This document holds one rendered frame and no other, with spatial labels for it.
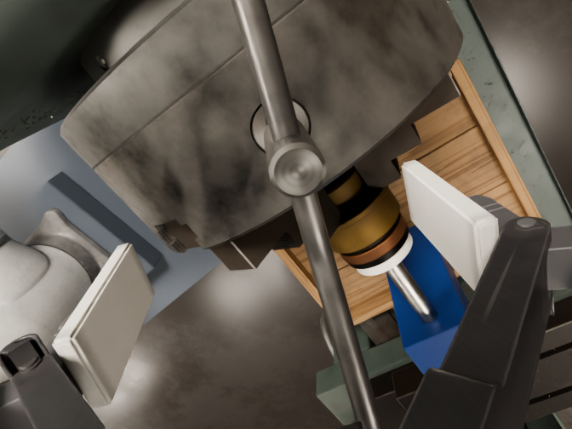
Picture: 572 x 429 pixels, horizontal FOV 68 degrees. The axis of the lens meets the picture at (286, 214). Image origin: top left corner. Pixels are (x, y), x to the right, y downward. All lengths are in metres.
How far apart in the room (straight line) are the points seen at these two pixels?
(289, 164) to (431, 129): 0.48
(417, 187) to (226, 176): 0.12
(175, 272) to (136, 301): 0.74
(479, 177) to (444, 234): 0.51
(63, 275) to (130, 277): 0.63
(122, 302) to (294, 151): 0.09
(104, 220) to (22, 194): 0.18
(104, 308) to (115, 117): 0.13
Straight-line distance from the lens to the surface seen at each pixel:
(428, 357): 0.53
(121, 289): 0.19
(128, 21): 0.30
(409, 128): 0.38
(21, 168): 0.96
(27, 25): 0.28
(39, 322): 0.77
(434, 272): 0.58
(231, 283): 1.88
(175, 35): 0.24
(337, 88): 0.25
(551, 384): 0.84
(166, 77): 0.25
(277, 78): 0.17
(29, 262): 0.80
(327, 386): 0.86
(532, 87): 1.65
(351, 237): 0.40
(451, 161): 0.65
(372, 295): 0.75
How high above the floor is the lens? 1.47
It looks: 62 degrees down
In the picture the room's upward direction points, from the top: 171 degrees counter-clockwise
